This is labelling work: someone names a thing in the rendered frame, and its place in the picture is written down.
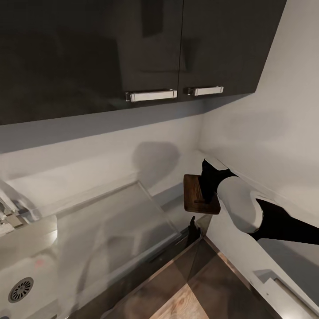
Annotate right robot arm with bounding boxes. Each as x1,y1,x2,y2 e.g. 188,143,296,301
198,156,319,307

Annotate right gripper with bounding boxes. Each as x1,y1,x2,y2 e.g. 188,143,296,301
198,176,214,204

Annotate cutting board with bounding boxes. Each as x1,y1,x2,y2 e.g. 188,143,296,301
184,174,221,213

